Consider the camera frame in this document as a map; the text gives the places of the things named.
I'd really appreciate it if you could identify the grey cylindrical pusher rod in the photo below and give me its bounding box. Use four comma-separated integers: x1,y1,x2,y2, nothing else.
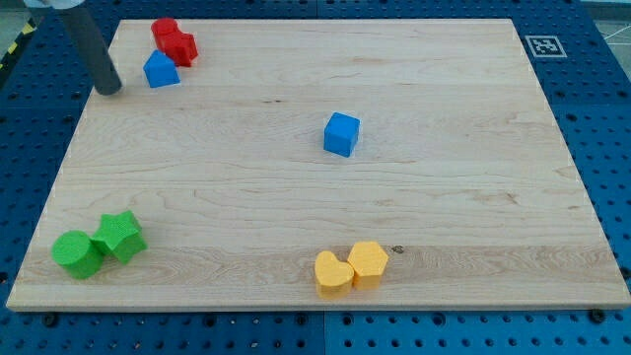
52,1,122,96

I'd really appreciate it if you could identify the green star block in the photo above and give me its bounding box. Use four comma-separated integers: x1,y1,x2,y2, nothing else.
91,210,148,264

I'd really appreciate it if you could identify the red crescent block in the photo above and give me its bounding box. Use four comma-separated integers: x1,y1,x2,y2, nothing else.
151,18,198,67

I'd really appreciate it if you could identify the blue triangle block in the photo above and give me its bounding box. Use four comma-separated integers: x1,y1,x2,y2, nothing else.
143,49,180,88

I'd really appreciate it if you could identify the green cylinder block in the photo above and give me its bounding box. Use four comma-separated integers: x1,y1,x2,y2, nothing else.
51,230,104,279

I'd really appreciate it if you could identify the blue cube block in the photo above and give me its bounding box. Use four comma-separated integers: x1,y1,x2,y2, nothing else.
323,112,361,158

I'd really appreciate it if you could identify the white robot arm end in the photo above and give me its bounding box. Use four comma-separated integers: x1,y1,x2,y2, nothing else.
23,0,85,10

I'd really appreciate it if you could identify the yellow hexagon block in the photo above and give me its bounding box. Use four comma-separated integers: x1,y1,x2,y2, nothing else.
347,241,388,290

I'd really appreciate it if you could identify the white fiducial marker tag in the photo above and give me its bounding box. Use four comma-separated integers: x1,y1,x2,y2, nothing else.
526,35,567,58

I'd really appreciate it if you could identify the yellow heart block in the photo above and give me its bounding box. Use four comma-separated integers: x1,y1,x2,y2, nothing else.
315,250,355,300

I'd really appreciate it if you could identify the wooden board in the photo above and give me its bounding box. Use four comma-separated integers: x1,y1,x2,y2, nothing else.
7,19,630,313

